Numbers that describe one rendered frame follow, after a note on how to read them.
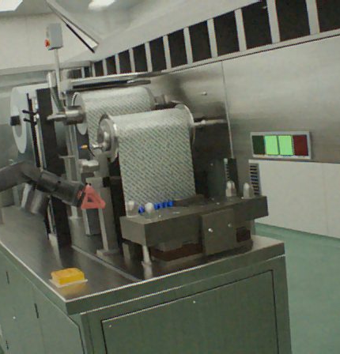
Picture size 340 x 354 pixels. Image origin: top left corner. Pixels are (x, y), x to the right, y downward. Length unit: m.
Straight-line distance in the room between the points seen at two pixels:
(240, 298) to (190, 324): 0.17
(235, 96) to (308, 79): 0.33
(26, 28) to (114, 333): 6.25
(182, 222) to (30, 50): 6.01
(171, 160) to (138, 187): 0.13
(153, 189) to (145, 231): 0.25
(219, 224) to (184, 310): 0.25
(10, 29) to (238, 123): 5.90
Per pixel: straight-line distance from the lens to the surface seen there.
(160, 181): 1.66
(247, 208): 1.59
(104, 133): 1.62
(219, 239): 1.53
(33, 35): 7.39
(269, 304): 1.63
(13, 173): 1.48
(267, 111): 1.52
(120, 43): 2.35
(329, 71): 1.32
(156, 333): 1.46
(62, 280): 1.45
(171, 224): 1.47
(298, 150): 1.42
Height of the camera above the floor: 1.31
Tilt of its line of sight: 7 degrees down
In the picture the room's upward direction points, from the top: 7 degrees counter-clockwise
